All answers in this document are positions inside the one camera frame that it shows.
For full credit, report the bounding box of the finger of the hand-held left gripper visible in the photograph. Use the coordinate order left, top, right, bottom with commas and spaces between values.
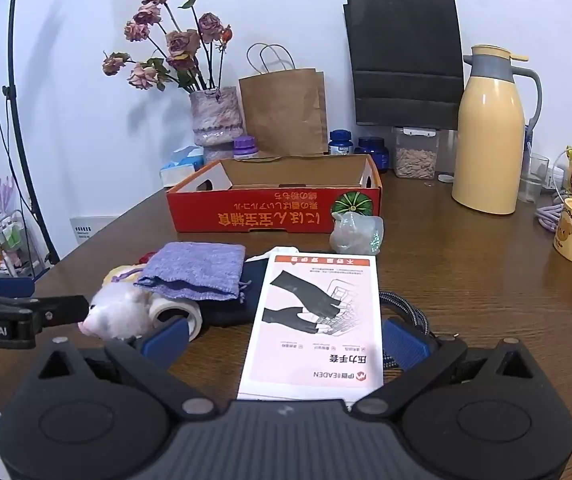
0, 292, 91, 333
0, 275, 36, 301

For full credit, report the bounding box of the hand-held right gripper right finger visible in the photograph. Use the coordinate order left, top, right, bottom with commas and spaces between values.
351, 317, 534, 423

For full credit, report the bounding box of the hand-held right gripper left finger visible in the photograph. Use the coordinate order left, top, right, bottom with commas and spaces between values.
36, 317, 219, 422

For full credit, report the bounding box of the white tape roll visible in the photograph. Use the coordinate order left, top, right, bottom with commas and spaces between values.
148, 296, 203, 343

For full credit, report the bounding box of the black braided cable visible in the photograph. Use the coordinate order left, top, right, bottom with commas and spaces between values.
378, 290, 441, 371

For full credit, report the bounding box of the white plush toy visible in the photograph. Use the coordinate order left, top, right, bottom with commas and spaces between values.
77, 280, 164, 343

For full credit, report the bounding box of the white lidded jar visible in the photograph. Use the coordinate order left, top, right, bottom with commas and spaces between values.
102, 264, 142, 288

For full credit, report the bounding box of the purple cloth pouch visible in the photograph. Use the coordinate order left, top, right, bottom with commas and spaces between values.
133, 242, 254, 306

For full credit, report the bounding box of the dark blue pouch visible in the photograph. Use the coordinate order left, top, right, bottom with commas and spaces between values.
201, 255, 271, 328

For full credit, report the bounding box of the white glove package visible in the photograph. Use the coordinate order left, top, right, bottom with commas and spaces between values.
236, 246, 385, 406

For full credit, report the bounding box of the red cardboard box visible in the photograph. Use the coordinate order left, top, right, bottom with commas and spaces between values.
166, 154, 383, 235

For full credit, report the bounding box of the purple coral ornament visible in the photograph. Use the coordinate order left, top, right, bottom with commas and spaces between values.
0, 162, 22, 221

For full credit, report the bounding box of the crumpled clear plastic wrap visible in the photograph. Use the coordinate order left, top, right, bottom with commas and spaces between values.
330, 210, 385, 256

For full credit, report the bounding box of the tissue box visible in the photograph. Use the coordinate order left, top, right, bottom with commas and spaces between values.
159, 145, 205, 190

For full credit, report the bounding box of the black light stand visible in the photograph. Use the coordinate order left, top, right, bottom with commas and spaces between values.
1, 0, 62, 267

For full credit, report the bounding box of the clear seed container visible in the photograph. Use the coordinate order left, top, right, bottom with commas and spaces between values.
392, 126, 440, 180

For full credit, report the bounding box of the dark blue jar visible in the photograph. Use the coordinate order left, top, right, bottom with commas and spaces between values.
355, 136, 391, 173

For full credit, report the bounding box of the clear drinking glass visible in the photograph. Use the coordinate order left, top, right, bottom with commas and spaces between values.
518, 152, 550, 204

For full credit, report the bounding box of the purple-lidded bottle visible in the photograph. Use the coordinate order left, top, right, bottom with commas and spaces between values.
232, 136, 259, 161

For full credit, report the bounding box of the blue-lidded white bottle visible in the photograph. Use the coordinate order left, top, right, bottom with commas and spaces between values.
328, 129, 354, 157

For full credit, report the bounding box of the yellow thermos jug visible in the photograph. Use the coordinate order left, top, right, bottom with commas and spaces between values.
450, 45, 544, 217

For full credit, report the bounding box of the pink mottled vase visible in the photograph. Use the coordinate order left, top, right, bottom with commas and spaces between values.
188, 86, 244, 161

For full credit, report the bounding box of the brown paper bag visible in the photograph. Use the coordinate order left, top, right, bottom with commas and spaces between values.
238, 42, 329, 157

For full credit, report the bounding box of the dried rose bouquet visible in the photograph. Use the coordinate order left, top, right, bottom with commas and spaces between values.
102, 0, 234, 95

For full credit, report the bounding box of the black paper bag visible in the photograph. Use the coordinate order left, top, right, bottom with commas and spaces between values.
343, 0, 465, 132

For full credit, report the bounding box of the purple cable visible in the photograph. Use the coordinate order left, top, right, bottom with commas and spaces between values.
534, 194, 566, 233

